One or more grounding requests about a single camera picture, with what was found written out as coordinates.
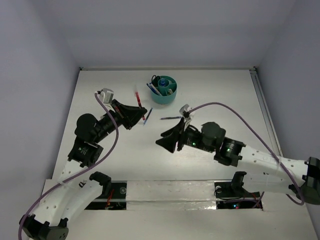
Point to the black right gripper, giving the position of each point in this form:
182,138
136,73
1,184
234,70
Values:
171,136

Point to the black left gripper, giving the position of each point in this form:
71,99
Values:
128,116

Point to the purple dark gel pen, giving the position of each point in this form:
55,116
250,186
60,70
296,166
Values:
170,118

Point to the red pen refill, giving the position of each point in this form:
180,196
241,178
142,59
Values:
137,96

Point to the blue ballpoint pen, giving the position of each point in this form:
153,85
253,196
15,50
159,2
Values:
153,89

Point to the clear blue-capped marker pen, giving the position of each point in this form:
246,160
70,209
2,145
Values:
163,82

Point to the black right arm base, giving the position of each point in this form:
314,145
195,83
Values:
231,195

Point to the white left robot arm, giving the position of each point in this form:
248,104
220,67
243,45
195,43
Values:
49,217

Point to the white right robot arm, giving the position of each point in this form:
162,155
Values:
256,171

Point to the blue gel pen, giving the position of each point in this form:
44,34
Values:
148,115

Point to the teal round desk organizer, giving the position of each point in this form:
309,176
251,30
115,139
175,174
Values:
165,99

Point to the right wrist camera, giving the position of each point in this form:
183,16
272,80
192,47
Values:
187,115

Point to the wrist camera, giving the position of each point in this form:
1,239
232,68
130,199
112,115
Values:
187,115
105,96

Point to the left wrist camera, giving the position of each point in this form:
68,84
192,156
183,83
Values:
105,96

